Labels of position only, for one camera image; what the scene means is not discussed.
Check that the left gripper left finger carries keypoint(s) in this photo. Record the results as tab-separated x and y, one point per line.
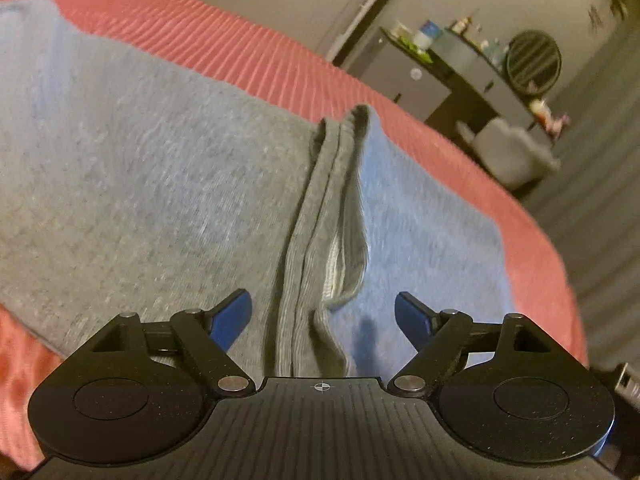
135	390

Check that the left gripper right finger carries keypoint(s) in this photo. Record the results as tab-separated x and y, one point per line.
507	390

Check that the grey blue pants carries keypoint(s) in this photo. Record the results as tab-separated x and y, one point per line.
130	183

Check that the grey curtain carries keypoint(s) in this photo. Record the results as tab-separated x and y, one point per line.
590	207

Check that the grey upholstered chair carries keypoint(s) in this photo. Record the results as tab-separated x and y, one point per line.
510	154

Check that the pink plush toy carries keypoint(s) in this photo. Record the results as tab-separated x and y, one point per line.
554	125

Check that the grey vanity desk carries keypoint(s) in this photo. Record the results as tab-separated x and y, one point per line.
478	93

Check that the grey bedside cabinet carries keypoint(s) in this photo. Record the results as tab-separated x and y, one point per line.
388	69

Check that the oval vanity mirror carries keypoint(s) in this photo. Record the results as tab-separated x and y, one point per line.
533	63

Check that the green cloth on cabinet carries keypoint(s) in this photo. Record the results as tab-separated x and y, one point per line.
414	51

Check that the red ribbed bedspread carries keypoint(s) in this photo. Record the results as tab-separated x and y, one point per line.
264	63

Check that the white blue cup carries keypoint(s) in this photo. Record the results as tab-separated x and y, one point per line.
424	37

